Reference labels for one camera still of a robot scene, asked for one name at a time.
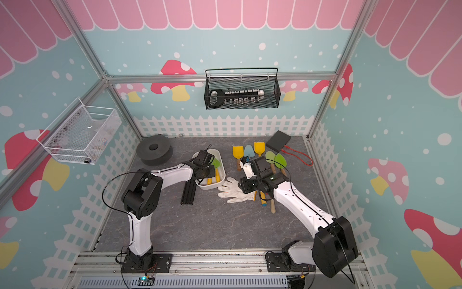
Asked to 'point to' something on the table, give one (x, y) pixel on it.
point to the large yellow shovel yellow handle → (263, 196)
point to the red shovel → (272, 206)
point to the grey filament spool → (154, 150)
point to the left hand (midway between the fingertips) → (211, 173)
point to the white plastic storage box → (202, 183)
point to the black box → (277, 141)
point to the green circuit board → (145, 281)
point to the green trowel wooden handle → (280, 158)
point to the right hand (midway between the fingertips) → (243, 182)
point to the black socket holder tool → (218, 98)
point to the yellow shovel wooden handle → (239, 167)
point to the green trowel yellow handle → (217, 175)
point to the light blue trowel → (249, 151)
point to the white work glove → (233, 191)
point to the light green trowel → (269, 155)
